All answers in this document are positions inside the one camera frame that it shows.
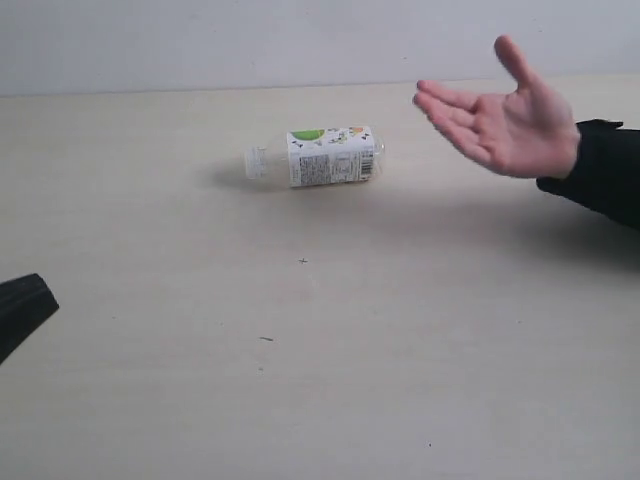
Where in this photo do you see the clear bottle white square label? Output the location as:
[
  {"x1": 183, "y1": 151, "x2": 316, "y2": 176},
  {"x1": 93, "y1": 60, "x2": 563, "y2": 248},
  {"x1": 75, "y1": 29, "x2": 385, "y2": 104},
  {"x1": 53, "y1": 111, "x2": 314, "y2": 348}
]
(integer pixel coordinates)
[{"x1": 244, "y1": 125, "x2": 389, "y2": 189}]

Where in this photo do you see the person's open bare hand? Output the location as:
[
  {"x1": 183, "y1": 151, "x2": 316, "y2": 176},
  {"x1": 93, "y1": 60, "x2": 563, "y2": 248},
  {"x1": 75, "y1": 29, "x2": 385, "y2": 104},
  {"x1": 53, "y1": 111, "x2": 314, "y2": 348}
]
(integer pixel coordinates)
[{"x1": 413, "y1": 35, "x2": 581, "y2": 179}]

